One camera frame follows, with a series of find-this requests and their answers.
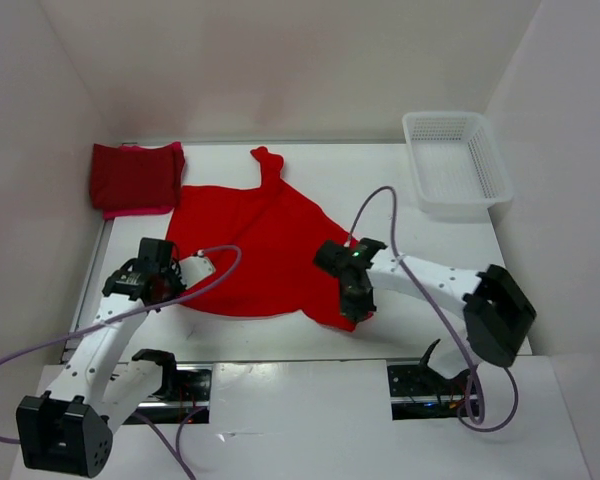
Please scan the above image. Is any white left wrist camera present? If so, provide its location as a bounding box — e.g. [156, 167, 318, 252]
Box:
[179, 255, 216, 290]

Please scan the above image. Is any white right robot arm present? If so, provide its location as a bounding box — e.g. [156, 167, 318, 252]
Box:
[314, 238, 537, 393]

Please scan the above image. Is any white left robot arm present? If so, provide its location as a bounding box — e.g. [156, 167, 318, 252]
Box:
[16, 238, 185, 478]

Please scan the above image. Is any bright red t shirt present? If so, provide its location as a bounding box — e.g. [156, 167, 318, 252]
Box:
[166, 146, 355, 332]

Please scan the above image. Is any white plastic laundry basket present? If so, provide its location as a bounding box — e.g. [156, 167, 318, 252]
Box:
[402, 111, 514, 218]

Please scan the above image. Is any dark red t shirt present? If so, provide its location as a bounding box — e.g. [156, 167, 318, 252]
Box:
[88, 142, 187, 211]

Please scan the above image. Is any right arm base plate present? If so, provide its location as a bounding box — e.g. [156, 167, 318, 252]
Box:
[386, 362, 479, 421]

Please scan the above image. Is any pink red t shirt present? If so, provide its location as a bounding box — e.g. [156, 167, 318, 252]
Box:
[102, 141, 187, 220]

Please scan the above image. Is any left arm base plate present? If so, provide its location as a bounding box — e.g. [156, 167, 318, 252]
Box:
[124, 364, 212, 425]

